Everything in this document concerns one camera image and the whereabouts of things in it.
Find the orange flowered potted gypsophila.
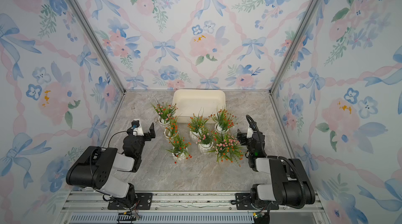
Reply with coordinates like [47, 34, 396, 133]
[164, 116, 179, 140]

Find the pink flowered potted gypsophila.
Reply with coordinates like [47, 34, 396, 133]
[152, 101, 178, 126]

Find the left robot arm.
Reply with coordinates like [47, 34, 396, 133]
[66, 119, 156, 210]

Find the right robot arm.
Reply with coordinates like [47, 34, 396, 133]
[236, 128, 316, 210]

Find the large pink flowered potted plant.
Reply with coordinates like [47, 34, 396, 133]
[209, 133, 245, 166]

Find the centre small potted gypsophila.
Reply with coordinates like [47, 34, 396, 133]
[197, 127, 214, 154]

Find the cream plastic storage box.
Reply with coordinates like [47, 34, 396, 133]
[172, 89, 226, 123]

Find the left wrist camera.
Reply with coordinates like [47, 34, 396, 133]
[131, 119, 144, 136]

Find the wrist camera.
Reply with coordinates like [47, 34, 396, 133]
[246, 126, 254, 139]
[131, 119, 144, 136]

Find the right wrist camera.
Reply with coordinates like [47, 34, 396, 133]
[246, 126, 254, 139]

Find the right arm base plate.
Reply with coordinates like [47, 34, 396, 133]
[230, 193, 279, 211]

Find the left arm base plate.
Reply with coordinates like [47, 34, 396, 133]
[107, 193, 153, 210]

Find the black corrugated cable conduit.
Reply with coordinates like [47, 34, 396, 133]
[245, 114, 307, 209]

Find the aluminium rail frame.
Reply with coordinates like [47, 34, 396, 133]
[56, 191, 329, 224]

